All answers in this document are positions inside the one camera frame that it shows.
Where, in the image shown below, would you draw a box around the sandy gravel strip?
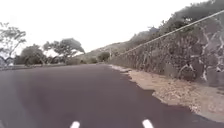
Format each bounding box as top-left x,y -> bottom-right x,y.
108,64 -> 224,124

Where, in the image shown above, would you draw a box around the robot's own part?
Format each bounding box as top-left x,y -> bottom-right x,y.
142,118 -> 155,128
69,120 -> 81,128

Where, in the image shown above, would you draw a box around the dark bush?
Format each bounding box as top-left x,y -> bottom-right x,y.
97,51 -> 111,63

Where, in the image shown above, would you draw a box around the dark stone wall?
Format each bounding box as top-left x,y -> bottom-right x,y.
108,9 -> 224,88

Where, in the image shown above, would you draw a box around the wide-crowned tree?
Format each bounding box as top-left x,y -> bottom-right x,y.
43,37 -> 86,64

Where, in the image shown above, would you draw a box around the group of trees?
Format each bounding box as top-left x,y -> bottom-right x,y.
0,22 -> 47,68

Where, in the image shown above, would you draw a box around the dark asphalt road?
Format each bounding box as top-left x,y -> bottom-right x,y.
0,63 -> 224,128

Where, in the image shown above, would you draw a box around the grassy hill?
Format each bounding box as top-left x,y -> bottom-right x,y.
73,41 -> 134,64

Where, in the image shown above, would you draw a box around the low stone wall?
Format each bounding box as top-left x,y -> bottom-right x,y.
0,63 -> 68,71

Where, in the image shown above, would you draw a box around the bushes above stone wall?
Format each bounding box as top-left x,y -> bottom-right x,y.
126,0 -> 224,51

